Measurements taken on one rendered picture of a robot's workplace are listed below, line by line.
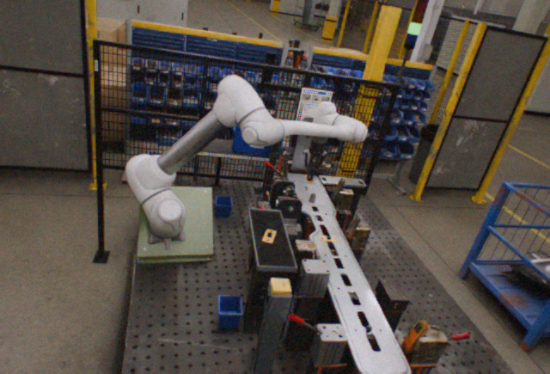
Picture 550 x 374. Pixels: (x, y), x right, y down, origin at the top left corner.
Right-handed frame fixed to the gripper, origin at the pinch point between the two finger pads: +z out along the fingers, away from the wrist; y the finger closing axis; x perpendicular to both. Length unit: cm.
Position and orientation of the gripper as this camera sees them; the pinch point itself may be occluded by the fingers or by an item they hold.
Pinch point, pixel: (310, 174)
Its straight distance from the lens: 221.6
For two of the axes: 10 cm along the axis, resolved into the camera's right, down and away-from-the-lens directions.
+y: 9.7, 0.9, 2.1
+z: -1.7, 8.8, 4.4
